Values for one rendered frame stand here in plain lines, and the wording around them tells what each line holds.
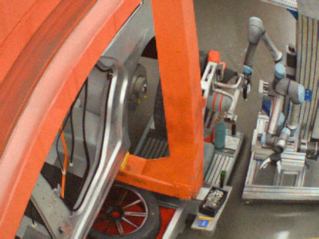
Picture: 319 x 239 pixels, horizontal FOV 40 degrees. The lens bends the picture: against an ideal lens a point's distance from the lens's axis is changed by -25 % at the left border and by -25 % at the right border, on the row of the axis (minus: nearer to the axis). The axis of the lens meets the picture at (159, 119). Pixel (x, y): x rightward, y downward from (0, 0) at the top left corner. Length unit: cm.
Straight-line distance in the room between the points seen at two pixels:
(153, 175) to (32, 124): 230
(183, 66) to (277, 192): 182
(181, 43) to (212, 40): 297
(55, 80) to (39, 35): 27
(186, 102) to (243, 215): 166
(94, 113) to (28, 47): 239
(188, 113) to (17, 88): 188
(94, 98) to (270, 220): 183
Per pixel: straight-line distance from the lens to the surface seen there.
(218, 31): 566
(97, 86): 358
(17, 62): 130
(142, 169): 378
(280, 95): 326
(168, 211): 404
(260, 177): 426
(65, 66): 159
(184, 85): 281
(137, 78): 394
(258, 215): 430
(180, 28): 250
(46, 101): 151
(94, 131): 359
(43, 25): 138
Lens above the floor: 384
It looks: 52 degrees down
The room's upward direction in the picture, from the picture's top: 7 degrees counter-clockwise
